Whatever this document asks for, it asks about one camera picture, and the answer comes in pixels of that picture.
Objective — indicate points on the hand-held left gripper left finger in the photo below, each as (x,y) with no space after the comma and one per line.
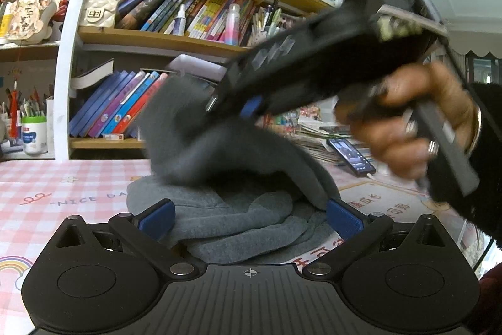
(157,219)

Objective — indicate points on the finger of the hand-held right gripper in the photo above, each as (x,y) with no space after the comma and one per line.
(251,107)
(213,102)

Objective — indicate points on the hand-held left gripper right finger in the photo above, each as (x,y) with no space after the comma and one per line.
(345,222)

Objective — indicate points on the grey hoodie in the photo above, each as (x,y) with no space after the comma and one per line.
(235,162)

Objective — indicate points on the person's right forearm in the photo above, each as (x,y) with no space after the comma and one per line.
(486,170)

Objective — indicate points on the person's right hand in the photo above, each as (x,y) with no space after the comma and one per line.
(392,131)

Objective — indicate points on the black smartphone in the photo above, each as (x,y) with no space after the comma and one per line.
(351,156)

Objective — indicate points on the stack of thin picture books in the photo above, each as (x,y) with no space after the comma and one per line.
(313,138)

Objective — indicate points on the pink and blue bottle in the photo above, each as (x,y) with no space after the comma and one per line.
(232,27)

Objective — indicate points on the bunch of pens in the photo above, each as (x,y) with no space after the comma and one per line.
(270,21)

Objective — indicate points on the white spray bottle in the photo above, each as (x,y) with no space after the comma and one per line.
(179,23)

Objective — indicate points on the row of blue purple books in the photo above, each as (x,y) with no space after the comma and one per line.
(113,103)

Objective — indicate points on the pink printed tablecloth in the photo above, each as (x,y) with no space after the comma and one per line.
(59,193)

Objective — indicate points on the white quilted bag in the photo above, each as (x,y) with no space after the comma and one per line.
(98,13)

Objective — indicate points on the white jar with blue label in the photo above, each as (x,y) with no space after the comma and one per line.
(33,137)

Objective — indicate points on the wooden bookshelf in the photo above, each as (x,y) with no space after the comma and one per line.
(64,84)

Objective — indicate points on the gold bangle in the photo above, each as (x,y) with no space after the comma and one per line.
(476,127)

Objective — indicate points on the person's dark red clothing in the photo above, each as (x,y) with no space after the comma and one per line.
(492,303)

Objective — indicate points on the red tassel ornament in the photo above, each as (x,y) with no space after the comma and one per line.
(14,107)

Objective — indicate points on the white lucky cat figure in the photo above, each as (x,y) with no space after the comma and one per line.
(31,9)

